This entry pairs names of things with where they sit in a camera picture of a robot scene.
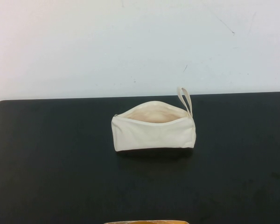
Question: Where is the cream canvas pencil case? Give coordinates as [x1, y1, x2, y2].
[111, 86, 196, 153]

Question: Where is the yellow-brown object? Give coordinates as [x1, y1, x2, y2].
[103, 219, 189, 224]

